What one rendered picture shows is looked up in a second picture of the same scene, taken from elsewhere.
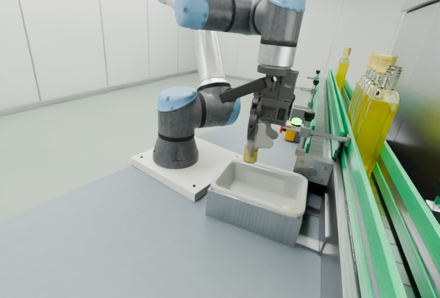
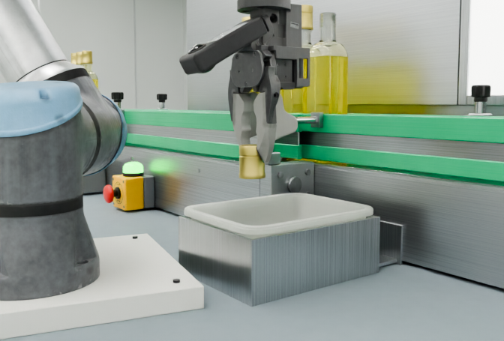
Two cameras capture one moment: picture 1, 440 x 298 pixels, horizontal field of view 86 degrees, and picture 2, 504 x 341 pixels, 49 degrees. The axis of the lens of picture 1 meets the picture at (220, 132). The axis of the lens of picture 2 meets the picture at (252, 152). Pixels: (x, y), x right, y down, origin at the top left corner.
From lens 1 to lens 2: 0.59 m
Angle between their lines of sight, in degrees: 58
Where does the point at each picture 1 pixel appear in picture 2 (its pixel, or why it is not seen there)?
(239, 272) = (399, 310)
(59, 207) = not seen: outside the picture
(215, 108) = (106, 120)
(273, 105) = (291, 56)
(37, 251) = not seen: outside the picture
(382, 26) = not seen: hidden behind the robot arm
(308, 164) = (287, 175)
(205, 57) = (23, 18)
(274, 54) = not seen: outside the picture
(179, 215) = (228, 327)
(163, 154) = (48, 256)
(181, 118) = (76, 145)
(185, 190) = (175, 293)
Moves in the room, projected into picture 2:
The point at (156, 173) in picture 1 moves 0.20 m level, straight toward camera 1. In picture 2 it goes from (65, 306) to (251, 328)
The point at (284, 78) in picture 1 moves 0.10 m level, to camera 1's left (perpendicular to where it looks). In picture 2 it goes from (289, 14) to (247, 3)
